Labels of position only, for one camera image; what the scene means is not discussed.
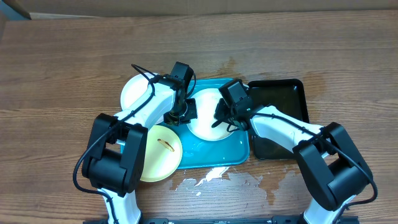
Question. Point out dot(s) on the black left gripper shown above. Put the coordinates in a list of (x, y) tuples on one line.
[(169, 120)]

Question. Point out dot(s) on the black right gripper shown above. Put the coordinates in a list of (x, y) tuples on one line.
[(224, 114)]

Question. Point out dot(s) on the white plate with sauce streak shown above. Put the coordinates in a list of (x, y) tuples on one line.
[(133, 90)]

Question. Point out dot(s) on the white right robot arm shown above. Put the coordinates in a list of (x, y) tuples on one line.
[(333, 169)]

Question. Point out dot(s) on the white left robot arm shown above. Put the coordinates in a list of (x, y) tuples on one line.
[(114, 158)]

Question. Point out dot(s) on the teal plastic tray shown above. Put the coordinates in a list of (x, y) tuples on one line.
[(198, 153)]

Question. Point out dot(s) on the black water tray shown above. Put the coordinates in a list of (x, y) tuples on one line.
[(288, 96)]

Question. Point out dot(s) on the yellow plate with sauce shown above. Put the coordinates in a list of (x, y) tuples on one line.
[(163, 154)]

